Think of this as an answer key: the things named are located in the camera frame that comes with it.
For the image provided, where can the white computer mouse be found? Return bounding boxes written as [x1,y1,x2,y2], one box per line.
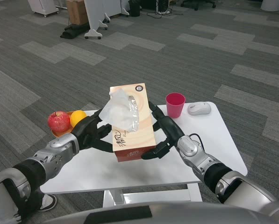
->
[187,102,212,116]

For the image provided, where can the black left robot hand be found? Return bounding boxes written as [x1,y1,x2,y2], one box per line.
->
[71,108,114,154]

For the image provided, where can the orange tissue box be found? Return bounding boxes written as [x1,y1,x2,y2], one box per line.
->
[99,83,157,163]

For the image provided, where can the orange plate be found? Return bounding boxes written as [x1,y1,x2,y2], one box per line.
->
[51,111,77,137]

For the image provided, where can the white wheeled cabinet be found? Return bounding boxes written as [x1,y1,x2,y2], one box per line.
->
[27,0,59,17]

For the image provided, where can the black bag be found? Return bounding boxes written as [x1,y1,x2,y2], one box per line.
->
[59,22,90,40]

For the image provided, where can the yellow orange fruit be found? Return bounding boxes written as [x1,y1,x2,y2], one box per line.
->
[70,110,87,128]

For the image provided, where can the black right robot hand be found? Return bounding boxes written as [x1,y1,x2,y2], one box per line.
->
[141,100,186,161]

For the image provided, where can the white table base frame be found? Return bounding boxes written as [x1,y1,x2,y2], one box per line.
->
[102,183,202,208]

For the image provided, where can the red apple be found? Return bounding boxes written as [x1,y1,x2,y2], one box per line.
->
[47,111,71,133]

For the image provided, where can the black white sneaker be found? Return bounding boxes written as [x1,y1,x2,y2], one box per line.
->
[37,194,57,212]

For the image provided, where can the brown cardboard box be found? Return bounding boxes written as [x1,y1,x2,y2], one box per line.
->
[66,0,88,26]

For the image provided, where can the white round column base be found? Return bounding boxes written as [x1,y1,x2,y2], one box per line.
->
[260,0,279,12]

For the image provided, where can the black office chair base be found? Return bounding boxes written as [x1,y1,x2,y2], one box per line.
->
[180,0,217,11]

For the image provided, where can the pink plastic cup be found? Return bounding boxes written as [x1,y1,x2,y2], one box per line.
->
[165,92,186,118]

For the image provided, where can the black trash bin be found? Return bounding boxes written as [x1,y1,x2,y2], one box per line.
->
[128,0,141,17]

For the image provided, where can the white wheeled partition board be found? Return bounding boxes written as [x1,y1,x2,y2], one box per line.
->
[83,0,130,40]

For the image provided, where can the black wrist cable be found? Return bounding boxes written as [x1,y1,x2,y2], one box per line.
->
[187,133,204,150]

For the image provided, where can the black floor cables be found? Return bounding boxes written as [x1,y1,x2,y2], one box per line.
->
[146,4,177,19]

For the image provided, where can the silver robot chest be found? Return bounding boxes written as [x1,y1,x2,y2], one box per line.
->
[42,202,279,224]

